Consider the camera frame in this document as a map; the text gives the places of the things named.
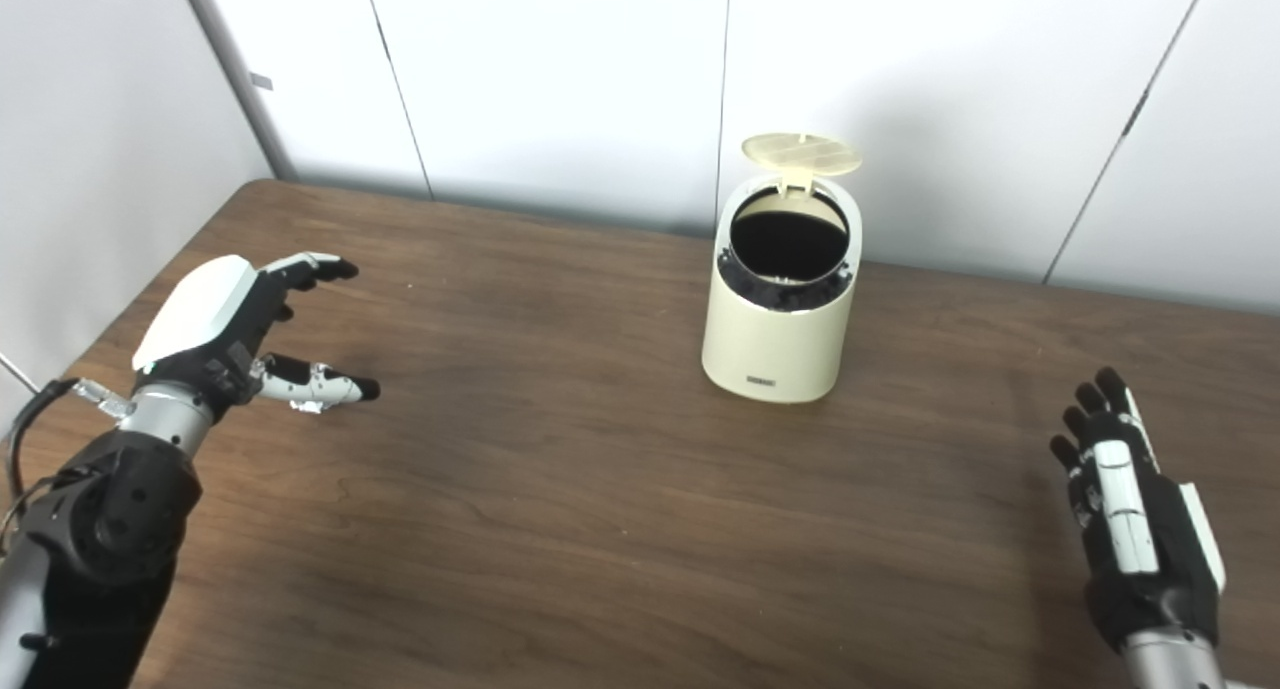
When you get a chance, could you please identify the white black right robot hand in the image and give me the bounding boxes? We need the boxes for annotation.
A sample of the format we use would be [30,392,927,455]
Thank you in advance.
[1049,367,1227,655]

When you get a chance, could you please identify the grey wall corner pole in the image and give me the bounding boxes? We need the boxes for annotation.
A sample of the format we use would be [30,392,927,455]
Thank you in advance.
[175,0,298,180]

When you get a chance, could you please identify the cream plastic bin body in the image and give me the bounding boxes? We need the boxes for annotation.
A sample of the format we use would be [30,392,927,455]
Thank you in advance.
[701,174,863,405]

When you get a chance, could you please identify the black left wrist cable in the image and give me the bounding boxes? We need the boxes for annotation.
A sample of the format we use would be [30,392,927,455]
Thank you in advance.
[5,377,131,560]

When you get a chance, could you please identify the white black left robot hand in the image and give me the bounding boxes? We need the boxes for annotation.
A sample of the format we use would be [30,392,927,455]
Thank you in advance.
[132,252,381,415]

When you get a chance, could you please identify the cream round bin lid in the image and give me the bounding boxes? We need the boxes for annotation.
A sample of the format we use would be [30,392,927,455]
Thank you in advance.
[741,133,863,196]

